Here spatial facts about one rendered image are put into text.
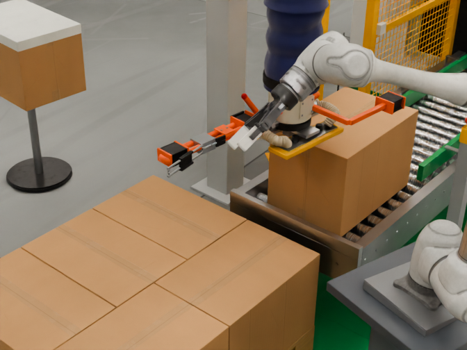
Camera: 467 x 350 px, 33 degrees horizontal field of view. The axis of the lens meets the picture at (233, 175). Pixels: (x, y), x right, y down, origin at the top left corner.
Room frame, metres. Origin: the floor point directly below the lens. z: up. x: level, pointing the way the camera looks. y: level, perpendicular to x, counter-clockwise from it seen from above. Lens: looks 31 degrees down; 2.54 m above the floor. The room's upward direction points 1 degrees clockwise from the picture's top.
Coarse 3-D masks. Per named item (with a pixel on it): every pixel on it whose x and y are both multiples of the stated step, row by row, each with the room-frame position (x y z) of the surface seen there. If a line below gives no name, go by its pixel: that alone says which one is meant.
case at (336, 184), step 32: (352, 96) 3.41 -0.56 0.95; (352, 128) 3.07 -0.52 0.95; (384, 128) 3.08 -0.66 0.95; (288, 160) 2.99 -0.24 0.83; (320, 160) 2.89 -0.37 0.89; (352, 160) 2.84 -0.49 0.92; (384, 160) 3.06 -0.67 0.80; (288, 192) 2.99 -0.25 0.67; (320, 192) 2.88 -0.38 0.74; (352, 192) 2.86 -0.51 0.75; (384, 192) 3.09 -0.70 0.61; (320, 224) 2.87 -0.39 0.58; (352, 224) 2.89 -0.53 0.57
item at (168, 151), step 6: (168, 144) 2.42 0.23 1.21; (174, 144) 2.42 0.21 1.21; (180, 144) 2.43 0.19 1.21; (162, 150) 2.38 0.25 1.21; (168, 150) 2.38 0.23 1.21; (174, 150) 2.38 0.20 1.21; (180, 150) 2.38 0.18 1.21; (186, 150) 2.40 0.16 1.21; (168, 156) 2.35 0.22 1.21; (174, 156) 2.36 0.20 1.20; (180, 156) 2.37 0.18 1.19; (162, 162) 2.38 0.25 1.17
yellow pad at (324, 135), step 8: (320, 128) 2.79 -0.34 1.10; (328, 128) 2.81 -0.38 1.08; (336, 128) 2.82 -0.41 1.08; (296, 136) 2.69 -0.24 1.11; (312, 136) 2.74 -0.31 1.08; (320, 136) 2.75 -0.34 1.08; (328, 136) 2.76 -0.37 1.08; (296, 144) 2.67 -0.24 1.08; (304, 144) 2.68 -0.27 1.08; (312, 144) 2.70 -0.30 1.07; (272, 152) 2.65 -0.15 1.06; (280, 152) 2.62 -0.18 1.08; (288, 152) 2.62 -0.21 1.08; (296, 152) 2.63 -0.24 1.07
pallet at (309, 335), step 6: (312, 330) 2.69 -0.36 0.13; (306, 336) 2.66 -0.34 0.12; (312, 336) 2.69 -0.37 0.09; (300, 342) 2.62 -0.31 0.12; (306, 342) 2.66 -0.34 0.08; (312, 342) 2.70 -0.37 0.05; (288, 348) 2.56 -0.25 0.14; (294, 348) 2.60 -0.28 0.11; (300, 348) 2.62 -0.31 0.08; (306, 348) 2.66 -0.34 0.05; (312, 348) 2.70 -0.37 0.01
